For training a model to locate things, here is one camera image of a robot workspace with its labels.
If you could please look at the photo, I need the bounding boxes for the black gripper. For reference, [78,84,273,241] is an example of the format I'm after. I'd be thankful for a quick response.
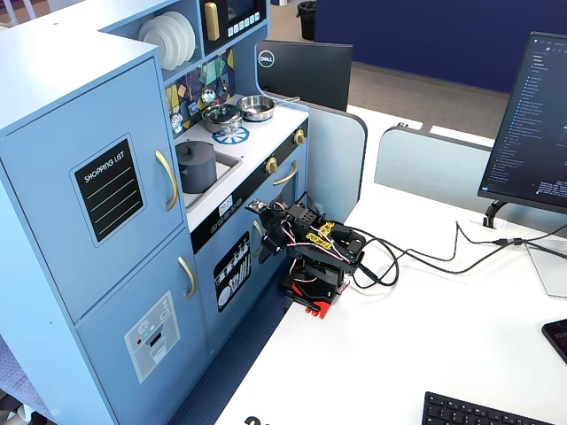
[258,205,297,266]

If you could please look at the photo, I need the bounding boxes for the gray pot lid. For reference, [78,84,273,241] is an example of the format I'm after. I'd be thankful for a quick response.
[175,140,217,168]

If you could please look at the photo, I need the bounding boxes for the glass pot lid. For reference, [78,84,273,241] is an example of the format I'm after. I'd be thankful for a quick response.
[201,104,243,124]

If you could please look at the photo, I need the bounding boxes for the blue dishwasher door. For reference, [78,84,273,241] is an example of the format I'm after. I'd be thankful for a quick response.
[193,207,278,358]

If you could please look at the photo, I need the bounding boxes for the red table clamp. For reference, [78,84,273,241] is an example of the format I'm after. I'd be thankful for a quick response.
[283,278,340,321]

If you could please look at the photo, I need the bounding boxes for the blue oven door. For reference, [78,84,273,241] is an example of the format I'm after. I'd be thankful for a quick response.
[264,141,310,249]

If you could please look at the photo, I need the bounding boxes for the gray toy sink basin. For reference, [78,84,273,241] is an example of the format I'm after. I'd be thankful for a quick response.
[182,151,245,212]

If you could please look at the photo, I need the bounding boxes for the gray cooking pot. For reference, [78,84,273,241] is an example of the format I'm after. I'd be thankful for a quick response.
[178,157,219,195]

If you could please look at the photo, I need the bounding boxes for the light blue desk divider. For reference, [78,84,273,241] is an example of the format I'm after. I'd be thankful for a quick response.
[373,125,500,212]
[265,90,369,225]

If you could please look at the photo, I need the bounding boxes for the steel frying pan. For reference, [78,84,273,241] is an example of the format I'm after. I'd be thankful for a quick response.
[236,95,302,123]

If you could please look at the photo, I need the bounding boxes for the steel skimmer spoon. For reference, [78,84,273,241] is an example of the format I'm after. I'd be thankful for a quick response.
[170,88,184,134]

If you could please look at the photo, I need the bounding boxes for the steel slotted spatula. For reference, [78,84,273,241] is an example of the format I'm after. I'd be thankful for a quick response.
[187,73,200,118]

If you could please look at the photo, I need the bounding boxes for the blue toy kitchen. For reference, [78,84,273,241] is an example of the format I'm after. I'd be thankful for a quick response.
[0,0,311,425]

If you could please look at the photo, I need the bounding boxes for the steel ladle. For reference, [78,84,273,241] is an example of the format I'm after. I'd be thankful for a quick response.
[199,64,216,105]

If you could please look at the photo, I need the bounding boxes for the Dell monitor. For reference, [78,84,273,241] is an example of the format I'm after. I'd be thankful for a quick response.
[255,39,354,113]

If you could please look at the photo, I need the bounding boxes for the fridge door with water dispenser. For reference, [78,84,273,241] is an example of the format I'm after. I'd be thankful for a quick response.
[74,225,210,425]

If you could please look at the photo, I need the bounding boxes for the fridge door with shopping list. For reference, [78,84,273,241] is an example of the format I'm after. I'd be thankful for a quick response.
[0,55,188,323]

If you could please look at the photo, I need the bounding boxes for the white plate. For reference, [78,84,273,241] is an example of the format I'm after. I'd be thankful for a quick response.
[167,10,198,63]
[152,12,190,68]
[137,16,177,72]

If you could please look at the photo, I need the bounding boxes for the black toy microwave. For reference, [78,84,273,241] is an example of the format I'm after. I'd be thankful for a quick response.
[198,0,269,55]

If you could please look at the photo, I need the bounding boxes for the black trash bin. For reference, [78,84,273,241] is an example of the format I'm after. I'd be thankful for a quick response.
[297,0,318,41]

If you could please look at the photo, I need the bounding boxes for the black keyboard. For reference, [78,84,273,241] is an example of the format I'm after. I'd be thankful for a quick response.
[420,390,555,425]

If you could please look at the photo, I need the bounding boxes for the silver monitor stand base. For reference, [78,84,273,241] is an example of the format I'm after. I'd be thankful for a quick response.
[524,241,567,299]

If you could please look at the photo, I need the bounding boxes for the monitor with lit screen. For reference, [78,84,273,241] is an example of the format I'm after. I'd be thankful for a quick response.
[477,30,567,216]

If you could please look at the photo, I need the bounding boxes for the black smartphone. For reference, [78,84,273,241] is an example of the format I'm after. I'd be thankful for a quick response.
[541,318,567,369]

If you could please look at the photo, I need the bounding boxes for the black looped cable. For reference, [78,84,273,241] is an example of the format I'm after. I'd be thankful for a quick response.
[349,234,567,290]

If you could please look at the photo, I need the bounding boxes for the black cable with connector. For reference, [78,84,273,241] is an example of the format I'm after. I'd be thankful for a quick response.
[353,220,567,267]

